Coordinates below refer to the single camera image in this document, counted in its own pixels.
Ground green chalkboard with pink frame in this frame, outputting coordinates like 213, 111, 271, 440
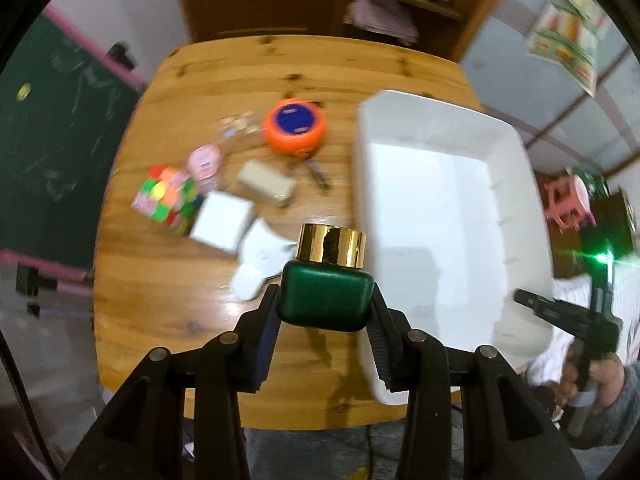
1, 8, 143, 274

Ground white plastic storage bin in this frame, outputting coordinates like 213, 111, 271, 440
354, 89, 557, 406

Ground person's right hand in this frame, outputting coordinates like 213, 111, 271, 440
554, 348, 626, 415

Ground pink plastic stool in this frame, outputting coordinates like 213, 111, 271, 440
544, 176, 597, 232

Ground stack of pink papers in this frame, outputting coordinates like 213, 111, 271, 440
343, 0, 419, 44

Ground beige rectangular eraser block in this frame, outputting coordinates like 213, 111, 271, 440
236, 159, 296, 207

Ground white square box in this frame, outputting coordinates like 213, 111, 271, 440
189, 191, 255, 254

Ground colourful Rubik's cube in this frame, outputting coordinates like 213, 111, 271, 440
131, 165, 203, 235

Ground colourful wall poster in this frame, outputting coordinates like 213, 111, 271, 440
526, 0, 610, 96

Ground orange round tape measure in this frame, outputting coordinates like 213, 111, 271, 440
262, 99, 328, 158

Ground round wooden table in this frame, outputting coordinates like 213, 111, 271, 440
92, 34, 484, 432

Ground clear small plastic packet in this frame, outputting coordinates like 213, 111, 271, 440
219, 110, 264, 150

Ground green bottle with gold cap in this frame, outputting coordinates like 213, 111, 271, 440
278, 223, 374, 333

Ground pink correction tape dispenser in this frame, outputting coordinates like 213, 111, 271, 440
186, 144, 222, 195

